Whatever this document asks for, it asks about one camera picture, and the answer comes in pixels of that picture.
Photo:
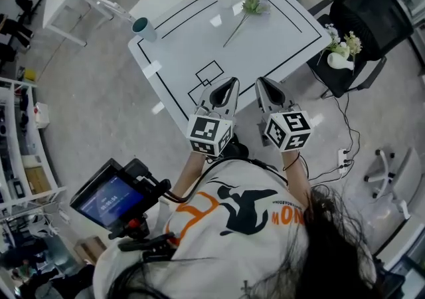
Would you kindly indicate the white flower bunch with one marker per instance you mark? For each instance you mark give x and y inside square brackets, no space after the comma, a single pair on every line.
[332,37]

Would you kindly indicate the white plastic chair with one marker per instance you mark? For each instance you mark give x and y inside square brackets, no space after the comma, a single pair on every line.
[156,0]

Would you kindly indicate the person's left forearm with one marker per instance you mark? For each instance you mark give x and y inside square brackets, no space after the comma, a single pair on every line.
[191,171]

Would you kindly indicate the black wrist band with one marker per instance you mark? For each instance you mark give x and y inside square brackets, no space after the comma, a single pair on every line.
[293,163]

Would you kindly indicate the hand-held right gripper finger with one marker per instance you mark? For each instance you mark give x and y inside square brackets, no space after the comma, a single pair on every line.
[262,96]
[287,96]

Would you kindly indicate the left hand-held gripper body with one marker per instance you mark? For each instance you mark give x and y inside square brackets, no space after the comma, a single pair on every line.
[207,131]

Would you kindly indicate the person's black shoe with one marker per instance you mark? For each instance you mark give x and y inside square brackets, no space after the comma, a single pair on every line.
[237,148]

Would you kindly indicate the cardboard box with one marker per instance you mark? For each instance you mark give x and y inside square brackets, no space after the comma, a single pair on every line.
[89,249]

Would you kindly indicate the person's right forearm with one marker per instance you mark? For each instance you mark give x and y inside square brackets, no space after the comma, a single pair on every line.
[297,174]

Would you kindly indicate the white box with red mark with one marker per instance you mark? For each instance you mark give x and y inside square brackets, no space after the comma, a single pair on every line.
[42,115]

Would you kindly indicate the black mesh office chair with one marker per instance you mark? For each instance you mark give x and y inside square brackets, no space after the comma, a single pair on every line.
[372,15]

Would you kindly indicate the white power strip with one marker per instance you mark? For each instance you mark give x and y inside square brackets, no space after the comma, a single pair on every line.
[342,159]

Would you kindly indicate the teal cup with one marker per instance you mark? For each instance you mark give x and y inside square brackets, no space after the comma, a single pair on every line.
[146,30]

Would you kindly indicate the white shelf unit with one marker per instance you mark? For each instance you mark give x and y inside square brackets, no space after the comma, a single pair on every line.
[30,158]

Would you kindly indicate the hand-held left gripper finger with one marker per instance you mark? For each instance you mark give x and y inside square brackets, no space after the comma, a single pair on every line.
[207,93]
[235,95]

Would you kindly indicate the small round white vase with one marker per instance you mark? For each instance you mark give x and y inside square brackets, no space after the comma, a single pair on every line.
[337,60]

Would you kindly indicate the black chest-mounted monitor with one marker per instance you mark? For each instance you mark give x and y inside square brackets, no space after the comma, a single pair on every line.
[109,198]

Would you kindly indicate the person's white printed shirt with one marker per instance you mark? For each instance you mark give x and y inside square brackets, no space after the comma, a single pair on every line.
[239,244]

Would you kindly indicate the cream flower bunch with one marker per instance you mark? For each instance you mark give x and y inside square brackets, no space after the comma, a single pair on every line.
[353,43]

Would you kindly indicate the green white flowers bunch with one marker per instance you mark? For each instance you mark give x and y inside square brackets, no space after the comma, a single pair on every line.
[254,3]

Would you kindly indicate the white swivel chair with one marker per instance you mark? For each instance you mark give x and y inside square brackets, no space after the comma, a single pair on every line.
[395,178]

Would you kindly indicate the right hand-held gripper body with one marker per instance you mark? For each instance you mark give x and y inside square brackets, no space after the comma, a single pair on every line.
[289,131]

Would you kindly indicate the black chest mount clamp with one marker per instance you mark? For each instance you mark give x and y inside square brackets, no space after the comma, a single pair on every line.
[149,246]

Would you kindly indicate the yellow box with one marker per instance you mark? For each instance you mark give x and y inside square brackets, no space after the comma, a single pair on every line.
[30,75]

